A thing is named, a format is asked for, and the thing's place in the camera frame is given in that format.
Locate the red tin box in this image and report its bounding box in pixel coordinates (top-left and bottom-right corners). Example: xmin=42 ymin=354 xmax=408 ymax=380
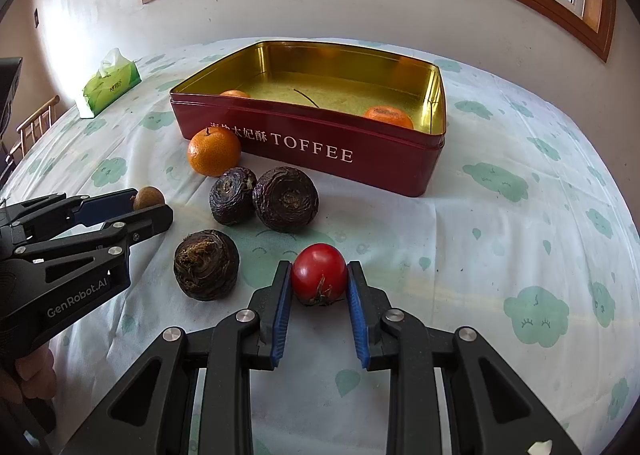
xmin=169 ymin=40 xmax=447 ymax=198

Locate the red tomato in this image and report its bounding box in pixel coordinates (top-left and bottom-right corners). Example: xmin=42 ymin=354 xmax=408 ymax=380
xmin=291 ymin=243 xmax=348 ymax=307

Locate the large mandarin orange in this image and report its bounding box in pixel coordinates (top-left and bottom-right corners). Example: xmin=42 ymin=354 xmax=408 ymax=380
xmin=363 ymin=105 xmax=415 ymax=130

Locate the brown longan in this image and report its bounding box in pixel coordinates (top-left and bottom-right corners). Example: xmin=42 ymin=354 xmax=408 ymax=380
xmin=132 ymin=186 xmax=166 ymax=210

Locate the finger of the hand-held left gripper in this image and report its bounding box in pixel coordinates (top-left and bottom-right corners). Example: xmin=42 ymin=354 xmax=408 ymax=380
xmin=10 ymin=203 xmax=174 ymax=286
xmin=0 ymin=188 xmax=138 ymax=242

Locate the black device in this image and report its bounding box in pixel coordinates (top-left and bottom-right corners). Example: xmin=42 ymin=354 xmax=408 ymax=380
xmin=0 ymin=56 xmax=24 ymax=136

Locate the person's left hand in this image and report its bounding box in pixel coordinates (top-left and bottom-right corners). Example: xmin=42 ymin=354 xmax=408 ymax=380
xmin=12 ymin=347 xmax=57 ymax=403

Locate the dark cherry with long stem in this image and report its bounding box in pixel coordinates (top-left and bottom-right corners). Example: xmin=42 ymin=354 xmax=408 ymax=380
xmin=293 ymin=88 xmax=322 ymax=110

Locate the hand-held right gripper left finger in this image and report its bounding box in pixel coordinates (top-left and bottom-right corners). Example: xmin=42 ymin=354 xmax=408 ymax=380
xmin=60 ymin=260 xmax=293 ymax=455

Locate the wooden chair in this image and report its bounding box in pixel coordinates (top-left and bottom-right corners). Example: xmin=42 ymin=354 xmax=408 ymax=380
xmin=0 ymin=95 xmax=61 ymax=176

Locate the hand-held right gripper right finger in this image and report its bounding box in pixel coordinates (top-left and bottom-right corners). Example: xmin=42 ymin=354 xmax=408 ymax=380
xmin=346 ymin=260 xmax=583 ymax=455

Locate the green tissue pack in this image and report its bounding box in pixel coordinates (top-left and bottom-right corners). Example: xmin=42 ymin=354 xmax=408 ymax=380
xmin=76 ymin=48 xmax=142 ymax=120

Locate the dark water chestnut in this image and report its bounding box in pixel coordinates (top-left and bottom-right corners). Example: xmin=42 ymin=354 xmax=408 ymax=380
xmin=209 ymin=167 xmax=258 ymax=226
xmin=173 ymin=229 xmax=240 ymax=302
xmin=252 ymin=166 xmax=320 ymax=234

